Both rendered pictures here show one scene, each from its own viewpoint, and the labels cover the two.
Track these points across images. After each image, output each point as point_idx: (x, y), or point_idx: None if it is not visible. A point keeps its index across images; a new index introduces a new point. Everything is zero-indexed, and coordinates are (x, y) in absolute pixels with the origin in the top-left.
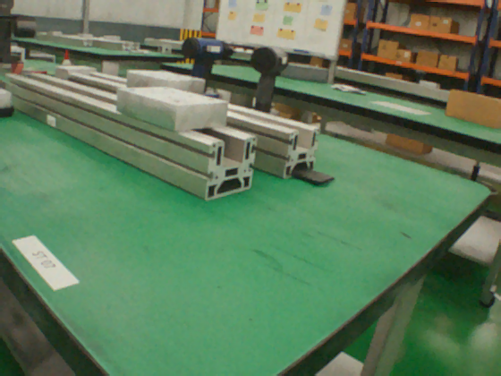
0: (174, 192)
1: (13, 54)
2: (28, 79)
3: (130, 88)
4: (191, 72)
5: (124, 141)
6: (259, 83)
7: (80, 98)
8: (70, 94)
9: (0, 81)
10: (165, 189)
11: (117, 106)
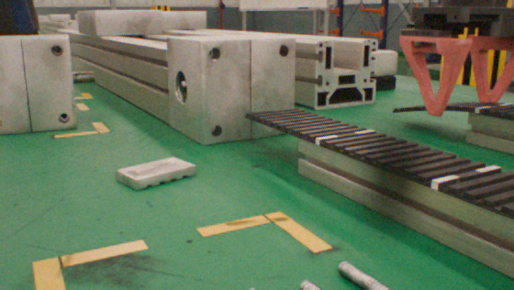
0: None
1: (460, 7)
2: (313, 36)
3: (195, 11)
4: (28, 10)
5: None
6: (34, 7)
7: (230, 30)
8: (240, 31)
9: (489, 106)
10: None
11: (206, 24)
